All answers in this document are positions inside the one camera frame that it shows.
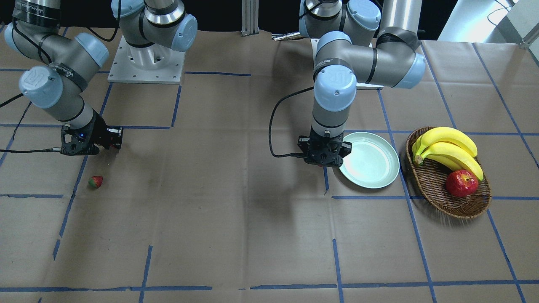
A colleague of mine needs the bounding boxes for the light green plate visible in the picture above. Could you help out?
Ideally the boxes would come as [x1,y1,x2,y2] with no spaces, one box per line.
[339,132,399,189]

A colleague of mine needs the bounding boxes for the brown wicker basket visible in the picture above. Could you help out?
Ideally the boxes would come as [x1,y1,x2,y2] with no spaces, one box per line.
[404,127,492,219]

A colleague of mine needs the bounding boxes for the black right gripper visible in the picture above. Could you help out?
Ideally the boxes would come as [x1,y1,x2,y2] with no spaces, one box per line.
[60,114,123,156]

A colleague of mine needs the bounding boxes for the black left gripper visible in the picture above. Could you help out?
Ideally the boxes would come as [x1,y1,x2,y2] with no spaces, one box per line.
[298,130,352,167]

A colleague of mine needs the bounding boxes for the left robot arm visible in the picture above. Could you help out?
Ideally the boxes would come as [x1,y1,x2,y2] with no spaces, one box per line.
[297,0,425,167]

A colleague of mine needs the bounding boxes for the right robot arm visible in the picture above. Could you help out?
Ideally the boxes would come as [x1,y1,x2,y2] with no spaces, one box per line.
[4,0,198,156]

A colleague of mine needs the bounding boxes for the yellow banana bunch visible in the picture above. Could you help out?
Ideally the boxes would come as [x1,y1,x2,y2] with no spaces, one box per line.
[412,127,484,181]

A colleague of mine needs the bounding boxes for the red apple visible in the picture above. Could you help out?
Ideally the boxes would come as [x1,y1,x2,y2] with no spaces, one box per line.
[445,170,480,197]

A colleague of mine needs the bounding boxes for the aluminium frame post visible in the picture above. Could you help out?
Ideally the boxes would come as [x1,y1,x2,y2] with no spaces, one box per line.
[241,0,259,37]

